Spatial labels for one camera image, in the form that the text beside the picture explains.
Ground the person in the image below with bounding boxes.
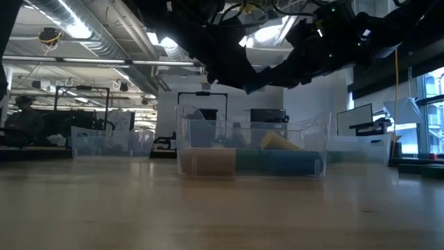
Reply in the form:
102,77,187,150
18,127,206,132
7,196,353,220
3,94,46,147

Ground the green cylinder block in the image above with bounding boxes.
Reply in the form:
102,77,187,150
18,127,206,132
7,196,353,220
235,149,277,174

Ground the ceiling light strip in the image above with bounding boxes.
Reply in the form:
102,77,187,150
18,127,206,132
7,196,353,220
1,55,196,67

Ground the hanging yellow cable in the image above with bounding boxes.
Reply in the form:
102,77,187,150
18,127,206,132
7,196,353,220
393,48,400,156

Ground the white board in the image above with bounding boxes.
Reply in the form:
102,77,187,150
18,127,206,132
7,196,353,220
105,109,133,133

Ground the black aluminium table frame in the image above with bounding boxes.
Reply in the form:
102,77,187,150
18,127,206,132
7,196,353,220
0,145,444,167

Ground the white hanging sheet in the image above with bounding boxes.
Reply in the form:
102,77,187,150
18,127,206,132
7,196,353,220
382,67,425,126

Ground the silver ventilation duct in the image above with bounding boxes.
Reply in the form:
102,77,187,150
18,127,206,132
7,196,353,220
26,0,164,97

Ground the blue cylinder block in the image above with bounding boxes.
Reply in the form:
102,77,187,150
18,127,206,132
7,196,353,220
273,149,324,176

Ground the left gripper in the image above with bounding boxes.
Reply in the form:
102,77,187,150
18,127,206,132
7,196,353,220
197,20,257,92

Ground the natural wood cylinder block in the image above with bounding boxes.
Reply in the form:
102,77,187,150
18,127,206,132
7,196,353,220
179,147,237,177

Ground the clear plastic bin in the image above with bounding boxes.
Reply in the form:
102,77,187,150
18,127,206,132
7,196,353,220
325,133,393,165
175,103,332,180
70,125,155,159

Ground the ceiling cable reel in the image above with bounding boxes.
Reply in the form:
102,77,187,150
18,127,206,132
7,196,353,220
37,26,63,48

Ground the yellow cylinder block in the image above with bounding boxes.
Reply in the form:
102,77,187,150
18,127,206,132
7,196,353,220
259,131,303,152

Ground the green plank block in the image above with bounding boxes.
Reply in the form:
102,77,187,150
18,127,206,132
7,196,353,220
420,165,444,180

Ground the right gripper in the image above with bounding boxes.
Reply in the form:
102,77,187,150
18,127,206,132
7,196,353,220
270,6,368,88

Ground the white screen monitor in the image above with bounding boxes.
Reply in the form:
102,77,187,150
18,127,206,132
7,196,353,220
335,103,375,138

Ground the green arch block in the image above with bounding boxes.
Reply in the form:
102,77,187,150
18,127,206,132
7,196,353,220
327,151,368,164

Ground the black monitor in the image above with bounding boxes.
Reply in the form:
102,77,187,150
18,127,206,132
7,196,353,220
249,108,289,124

